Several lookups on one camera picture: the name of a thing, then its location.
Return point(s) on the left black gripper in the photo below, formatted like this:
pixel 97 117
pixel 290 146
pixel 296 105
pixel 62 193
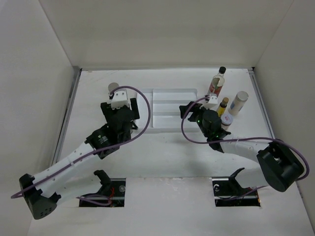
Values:
pixel 108 110

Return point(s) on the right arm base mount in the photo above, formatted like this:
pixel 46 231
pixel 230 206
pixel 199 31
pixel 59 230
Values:
pixel 229 193

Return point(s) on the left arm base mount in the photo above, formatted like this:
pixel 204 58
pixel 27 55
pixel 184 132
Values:
pixel 111 193

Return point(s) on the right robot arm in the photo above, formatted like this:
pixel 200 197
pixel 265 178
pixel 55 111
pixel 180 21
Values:
pixel 278 167

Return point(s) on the white organizer tray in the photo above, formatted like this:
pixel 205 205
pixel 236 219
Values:
pixel 165 113

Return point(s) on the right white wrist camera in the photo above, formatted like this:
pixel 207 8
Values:
pixel 210 102

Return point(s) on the silver-lid bead jar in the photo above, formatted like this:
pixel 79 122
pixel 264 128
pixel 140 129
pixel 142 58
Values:
pixel 112 86

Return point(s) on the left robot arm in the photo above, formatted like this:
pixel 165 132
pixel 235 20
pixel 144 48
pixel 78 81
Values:
pixel 69 178

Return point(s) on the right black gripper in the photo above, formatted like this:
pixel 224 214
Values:
pixel 194 108

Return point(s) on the clear soy sauce bottle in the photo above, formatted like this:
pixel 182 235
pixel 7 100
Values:
pixel 217 82

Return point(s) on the small yellow-label bottle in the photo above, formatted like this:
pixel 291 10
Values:
pixel 222 106

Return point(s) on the white-lid sauce jar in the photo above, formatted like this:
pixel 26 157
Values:
pixel 226 121

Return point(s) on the white cylinder bottle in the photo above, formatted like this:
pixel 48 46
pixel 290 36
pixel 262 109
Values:
pixel 238 102

